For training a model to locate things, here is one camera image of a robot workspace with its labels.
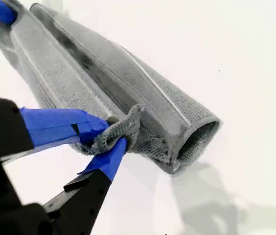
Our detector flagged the grey striped towel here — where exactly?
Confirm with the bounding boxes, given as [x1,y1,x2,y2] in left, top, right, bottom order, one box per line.
[0,2,221,175]

